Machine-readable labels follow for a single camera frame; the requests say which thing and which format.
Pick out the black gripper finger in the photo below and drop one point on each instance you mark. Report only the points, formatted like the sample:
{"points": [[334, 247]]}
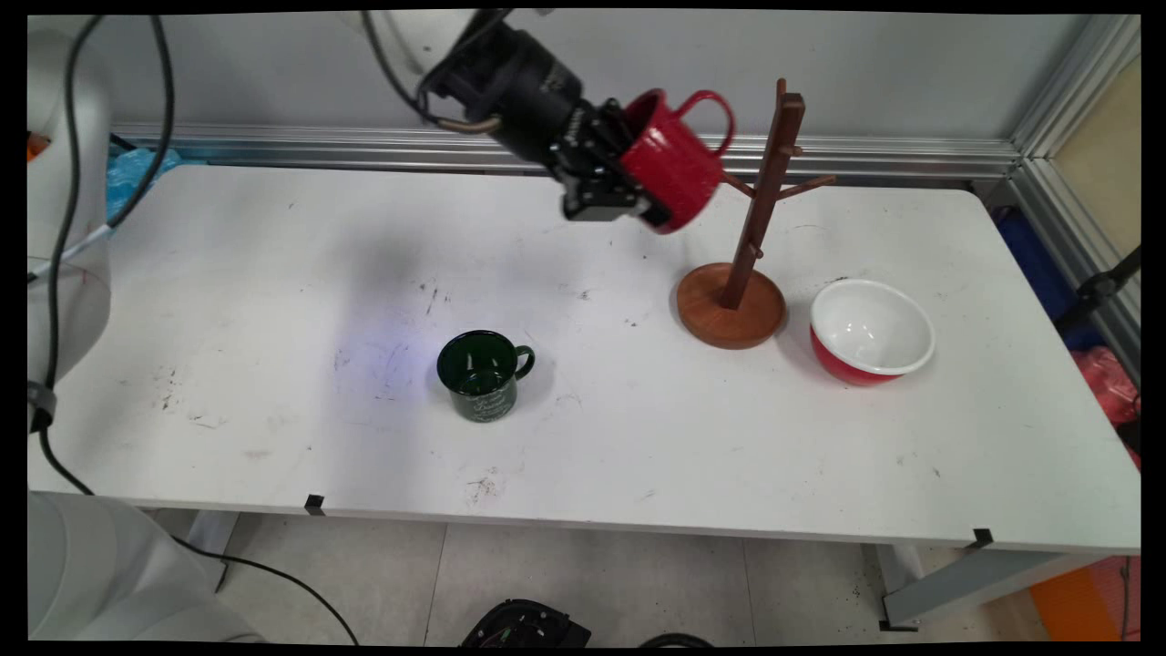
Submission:
{"points": [[601, 202], [619, 114]]}

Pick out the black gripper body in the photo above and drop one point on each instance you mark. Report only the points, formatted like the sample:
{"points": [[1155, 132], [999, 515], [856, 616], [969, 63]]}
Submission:
{"points": [[533, 100]]}

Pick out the red enamel mug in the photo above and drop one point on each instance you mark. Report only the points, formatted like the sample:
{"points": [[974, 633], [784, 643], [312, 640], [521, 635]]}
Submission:
{"points": [[674, 169]]}

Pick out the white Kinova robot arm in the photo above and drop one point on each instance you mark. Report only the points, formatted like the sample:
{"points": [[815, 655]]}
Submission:
{"points": [[55, 228]]}

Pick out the wooden mug tree stand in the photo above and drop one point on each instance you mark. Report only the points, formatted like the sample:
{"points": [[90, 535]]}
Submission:
{"points": [[729, 310]]}

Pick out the dark green mug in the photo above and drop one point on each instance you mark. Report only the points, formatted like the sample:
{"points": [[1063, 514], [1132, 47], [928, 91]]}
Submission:
{"points": [[483, 387]]}

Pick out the red bowl white inside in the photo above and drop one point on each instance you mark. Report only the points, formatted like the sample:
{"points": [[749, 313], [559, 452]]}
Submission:
{"points": [[870, 328]]}

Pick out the blue plastic sheet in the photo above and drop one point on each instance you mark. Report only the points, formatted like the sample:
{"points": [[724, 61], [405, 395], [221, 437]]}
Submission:
{"points": [[137, 178]]}

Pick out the black tape piece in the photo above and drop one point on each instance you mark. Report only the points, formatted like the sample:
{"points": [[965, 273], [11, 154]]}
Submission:
{"points": [[982, 538], [315, 505]]}

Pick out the black device on floor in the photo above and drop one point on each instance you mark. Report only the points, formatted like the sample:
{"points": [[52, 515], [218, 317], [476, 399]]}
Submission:
{"points": [[524, 627]]}

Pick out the blue crate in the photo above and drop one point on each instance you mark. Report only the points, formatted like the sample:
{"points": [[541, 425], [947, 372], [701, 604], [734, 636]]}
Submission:
{"points": [[1038, 264]]}

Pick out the grey upright table leg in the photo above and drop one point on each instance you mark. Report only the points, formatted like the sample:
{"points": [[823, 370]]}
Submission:
{"points": [[211, 538]]}

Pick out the grey slanted table leg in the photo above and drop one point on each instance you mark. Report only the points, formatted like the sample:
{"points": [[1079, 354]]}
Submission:
{"points": [[975, 583]]}

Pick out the red plastic bag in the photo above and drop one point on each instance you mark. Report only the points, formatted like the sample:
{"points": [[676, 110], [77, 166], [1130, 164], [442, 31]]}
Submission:
{"points": [[1107, 387]]}

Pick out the orange box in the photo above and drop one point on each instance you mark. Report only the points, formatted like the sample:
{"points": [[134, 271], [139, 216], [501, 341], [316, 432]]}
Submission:
{"points": [[1079, 606]]}

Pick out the long aluminium frame rail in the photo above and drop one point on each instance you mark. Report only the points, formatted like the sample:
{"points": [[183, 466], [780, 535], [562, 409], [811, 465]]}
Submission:
{"points": [[319, 150]]}

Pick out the angled aluminium frame rail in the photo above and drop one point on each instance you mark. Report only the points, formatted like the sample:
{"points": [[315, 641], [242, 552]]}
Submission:
{"points": [[1075, 100]]}

